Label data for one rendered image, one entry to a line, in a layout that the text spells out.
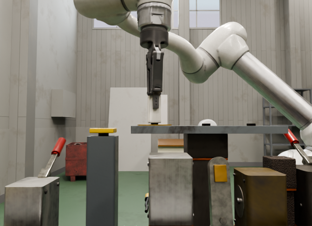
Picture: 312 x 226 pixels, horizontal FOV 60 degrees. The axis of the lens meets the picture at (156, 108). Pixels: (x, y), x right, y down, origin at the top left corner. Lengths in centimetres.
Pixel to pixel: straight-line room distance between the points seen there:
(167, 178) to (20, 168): 440
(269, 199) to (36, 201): 41
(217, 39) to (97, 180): 79
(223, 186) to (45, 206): 32
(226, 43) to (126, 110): 622
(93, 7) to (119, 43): 735
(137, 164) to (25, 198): 648
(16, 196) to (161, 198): 26
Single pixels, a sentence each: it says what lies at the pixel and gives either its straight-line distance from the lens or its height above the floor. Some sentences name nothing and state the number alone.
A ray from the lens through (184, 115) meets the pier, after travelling 747.
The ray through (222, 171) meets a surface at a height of 108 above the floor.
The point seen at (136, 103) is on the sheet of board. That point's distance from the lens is 733.
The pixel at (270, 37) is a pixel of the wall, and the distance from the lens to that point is 872.
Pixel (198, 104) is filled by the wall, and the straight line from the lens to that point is 781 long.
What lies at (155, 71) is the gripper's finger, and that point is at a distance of 65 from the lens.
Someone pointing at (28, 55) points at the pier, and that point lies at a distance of 487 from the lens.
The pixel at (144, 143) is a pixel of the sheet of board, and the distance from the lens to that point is 705.
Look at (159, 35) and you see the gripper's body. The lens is 69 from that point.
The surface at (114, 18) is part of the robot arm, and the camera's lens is 82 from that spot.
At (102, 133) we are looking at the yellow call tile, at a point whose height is 115.
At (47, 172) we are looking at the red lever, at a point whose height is 107.
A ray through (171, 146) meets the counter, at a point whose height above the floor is 76.
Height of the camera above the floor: 117
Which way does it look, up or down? 3 degrees up
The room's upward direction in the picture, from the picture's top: straight up
